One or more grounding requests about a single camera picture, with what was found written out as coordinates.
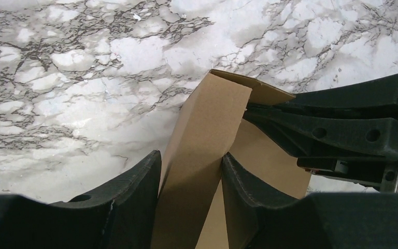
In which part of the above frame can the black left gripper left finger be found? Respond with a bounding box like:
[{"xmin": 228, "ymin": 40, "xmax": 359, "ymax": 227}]
[{"xmin": 0, "ymin": 150, "xmax": 161, "ymax": 248}]

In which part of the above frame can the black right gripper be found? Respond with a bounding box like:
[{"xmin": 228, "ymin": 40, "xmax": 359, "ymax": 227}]
[{"xmin": 243, "ymin": 73, "xmax": 398, "ymax": 193}]

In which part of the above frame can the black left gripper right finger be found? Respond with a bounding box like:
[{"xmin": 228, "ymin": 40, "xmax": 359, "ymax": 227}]
[{"xmin": 221, "ymin": 154, "xmax": 398, "ymax": 248}]

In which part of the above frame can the brown cardboard box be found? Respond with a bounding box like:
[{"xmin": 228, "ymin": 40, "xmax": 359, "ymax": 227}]
[{"xmin": 151, "ymin": 69, "xmax": 310, "ymax": 248}]

